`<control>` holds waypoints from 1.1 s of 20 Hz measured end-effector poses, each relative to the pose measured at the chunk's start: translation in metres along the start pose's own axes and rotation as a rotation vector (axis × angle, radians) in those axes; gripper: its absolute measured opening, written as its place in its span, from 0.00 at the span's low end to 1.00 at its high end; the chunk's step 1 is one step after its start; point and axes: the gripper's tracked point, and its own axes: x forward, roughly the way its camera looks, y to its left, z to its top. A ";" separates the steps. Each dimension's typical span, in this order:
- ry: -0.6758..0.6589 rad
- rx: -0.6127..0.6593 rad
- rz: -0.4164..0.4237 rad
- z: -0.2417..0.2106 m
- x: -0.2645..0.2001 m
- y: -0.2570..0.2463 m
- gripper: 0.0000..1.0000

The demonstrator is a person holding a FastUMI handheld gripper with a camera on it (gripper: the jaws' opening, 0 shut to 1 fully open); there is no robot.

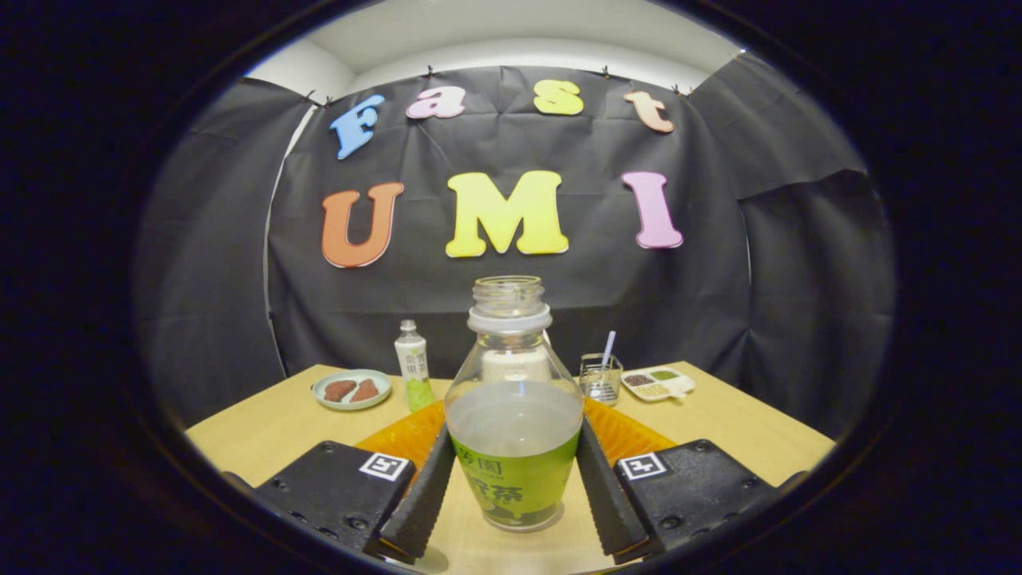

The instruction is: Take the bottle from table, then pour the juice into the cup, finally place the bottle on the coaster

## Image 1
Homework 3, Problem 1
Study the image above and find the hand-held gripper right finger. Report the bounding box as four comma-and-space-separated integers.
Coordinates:
576, 397, 779, 557

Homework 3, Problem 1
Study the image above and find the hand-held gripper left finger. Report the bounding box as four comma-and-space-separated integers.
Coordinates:
254, 399, 456, 560

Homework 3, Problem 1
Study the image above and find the green label juice bottle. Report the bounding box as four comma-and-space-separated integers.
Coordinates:
444, 276, 586, 533

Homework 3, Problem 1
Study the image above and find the tall white green bottle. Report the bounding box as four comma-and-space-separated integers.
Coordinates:
394, 319, 436, 413

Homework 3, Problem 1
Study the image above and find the pale green plate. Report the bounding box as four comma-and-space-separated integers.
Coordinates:
311, 369, 393, 411

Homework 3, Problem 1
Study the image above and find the white divided dish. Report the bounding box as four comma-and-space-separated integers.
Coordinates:
621, 366, 696, 402

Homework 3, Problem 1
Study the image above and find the wooden table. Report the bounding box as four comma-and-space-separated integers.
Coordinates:
184, 361, 837, 575

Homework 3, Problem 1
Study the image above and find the wire mesh holder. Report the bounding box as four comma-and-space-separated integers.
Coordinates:
579, 353, 624, 405

